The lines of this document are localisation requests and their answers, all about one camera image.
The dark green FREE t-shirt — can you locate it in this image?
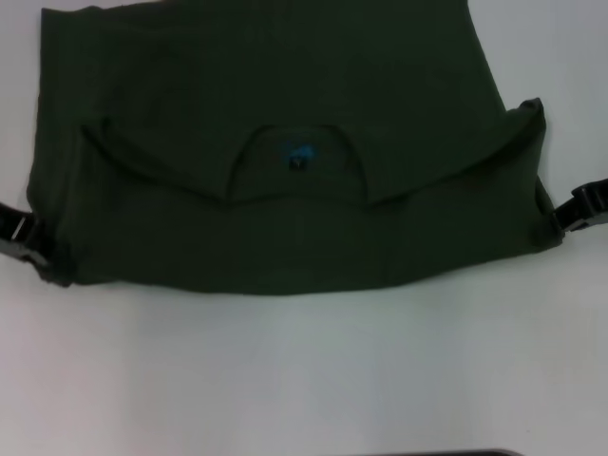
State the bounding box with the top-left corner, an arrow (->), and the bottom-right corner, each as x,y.
26,0 -> 566,298

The dark flat strip grey rim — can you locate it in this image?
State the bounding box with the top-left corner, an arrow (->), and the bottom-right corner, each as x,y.
423,447 -> 524,456

